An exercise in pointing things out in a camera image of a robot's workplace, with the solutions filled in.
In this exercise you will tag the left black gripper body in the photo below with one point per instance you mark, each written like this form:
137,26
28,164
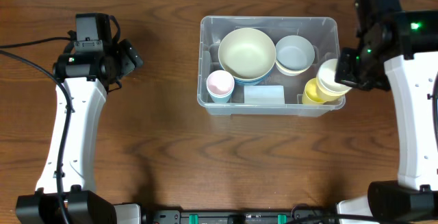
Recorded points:
131,55

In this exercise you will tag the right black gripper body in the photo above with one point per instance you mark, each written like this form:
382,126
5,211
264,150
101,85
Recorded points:
347,70

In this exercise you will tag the cream plastic cup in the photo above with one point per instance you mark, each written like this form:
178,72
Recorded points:
326,76

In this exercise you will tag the grey small bowl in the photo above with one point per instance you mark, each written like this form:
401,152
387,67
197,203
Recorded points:
295,53

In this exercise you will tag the yellow plastic cup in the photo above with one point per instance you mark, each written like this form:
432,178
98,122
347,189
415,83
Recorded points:
325,94
310,94

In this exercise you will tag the white small bowl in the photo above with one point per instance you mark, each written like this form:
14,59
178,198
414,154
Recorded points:
289,73

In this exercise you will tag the pink plastic cup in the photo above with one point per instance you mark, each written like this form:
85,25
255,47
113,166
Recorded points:
220,83

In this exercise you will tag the beige large bowl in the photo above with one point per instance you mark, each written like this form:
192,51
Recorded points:
248,54

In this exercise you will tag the dark blue large bowl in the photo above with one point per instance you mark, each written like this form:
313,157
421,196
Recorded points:
249,83

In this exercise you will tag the light blue plastic cup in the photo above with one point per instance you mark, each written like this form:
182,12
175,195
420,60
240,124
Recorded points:
220,98

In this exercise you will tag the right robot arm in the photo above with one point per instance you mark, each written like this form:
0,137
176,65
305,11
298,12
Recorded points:
413,195

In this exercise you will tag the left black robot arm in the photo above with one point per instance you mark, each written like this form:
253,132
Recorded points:
65,193

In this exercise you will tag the white label on bin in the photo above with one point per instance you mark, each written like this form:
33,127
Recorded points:
260,95

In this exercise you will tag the clear plastic storage bin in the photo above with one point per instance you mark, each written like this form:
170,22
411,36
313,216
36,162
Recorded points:
321,32

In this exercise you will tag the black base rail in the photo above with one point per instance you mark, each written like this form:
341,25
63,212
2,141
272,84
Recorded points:
298,215

